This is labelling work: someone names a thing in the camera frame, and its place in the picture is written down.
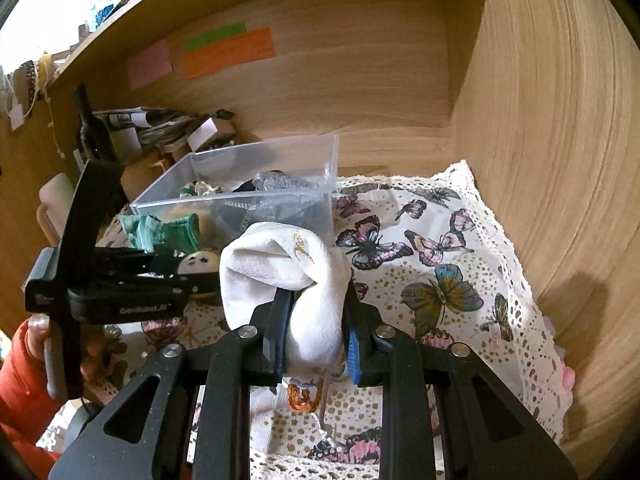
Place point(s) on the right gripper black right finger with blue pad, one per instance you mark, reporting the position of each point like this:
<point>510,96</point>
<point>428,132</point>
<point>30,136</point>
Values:
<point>446,414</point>

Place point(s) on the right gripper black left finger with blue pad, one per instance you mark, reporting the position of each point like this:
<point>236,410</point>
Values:
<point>186,411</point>

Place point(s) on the green striped sock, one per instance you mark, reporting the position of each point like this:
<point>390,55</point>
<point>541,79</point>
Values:
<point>150,234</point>

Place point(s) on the white sock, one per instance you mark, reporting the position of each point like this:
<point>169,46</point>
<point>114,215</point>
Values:
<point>270,256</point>

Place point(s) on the orange sleeve forearm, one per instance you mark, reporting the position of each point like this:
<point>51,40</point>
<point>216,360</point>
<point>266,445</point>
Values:
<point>26,407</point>

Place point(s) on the person's hand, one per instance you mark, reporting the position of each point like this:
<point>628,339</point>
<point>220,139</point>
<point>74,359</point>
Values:
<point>92,344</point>

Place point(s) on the beige ceramic mug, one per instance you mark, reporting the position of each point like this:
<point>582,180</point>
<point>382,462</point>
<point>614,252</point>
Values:
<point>55,197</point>

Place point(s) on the yellow cat plush toy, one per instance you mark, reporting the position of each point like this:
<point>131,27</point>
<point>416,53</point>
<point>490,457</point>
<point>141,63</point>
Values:
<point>201,262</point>

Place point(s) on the dark wine bottle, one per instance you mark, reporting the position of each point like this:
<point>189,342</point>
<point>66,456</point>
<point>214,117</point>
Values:
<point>94,136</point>

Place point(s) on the stack of papers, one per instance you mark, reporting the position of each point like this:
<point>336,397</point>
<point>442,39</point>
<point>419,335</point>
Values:
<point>152,125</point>

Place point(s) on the butterfly print lace cloth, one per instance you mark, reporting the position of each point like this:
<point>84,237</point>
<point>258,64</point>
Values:
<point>426,256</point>

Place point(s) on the small pink cardboard box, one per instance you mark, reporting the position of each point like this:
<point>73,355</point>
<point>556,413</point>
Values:
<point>211,131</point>

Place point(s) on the grey shiny fabric piece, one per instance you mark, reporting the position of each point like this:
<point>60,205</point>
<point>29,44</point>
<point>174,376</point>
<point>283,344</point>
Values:
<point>276,180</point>

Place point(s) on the pink sticky note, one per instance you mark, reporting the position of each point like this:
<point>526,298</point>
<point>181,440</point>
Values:
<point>149,65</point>

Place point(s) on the clear plastic storage box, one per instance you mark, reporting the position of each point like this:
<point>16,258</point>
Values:
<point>217,186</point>

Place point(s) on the green sticky note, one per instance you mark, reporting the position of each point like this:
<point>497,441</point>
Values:
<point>214,35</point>

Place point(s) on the orange sticky note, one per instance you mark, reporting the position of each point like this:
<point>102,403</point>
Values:
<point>255,45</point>

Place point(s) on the wooden shelf board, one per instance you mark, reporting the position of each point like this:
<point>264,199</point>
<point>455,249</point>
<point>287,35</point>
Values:
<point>134,25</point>

